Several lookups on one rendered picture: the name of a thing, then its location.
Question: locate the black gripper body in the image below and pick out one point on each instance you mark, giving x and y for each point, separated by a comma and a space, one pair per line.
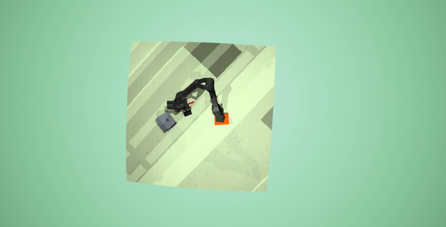
187, 112

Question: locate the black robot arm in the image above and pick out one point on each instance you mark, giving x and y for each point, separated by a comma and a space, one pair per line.
179, 104

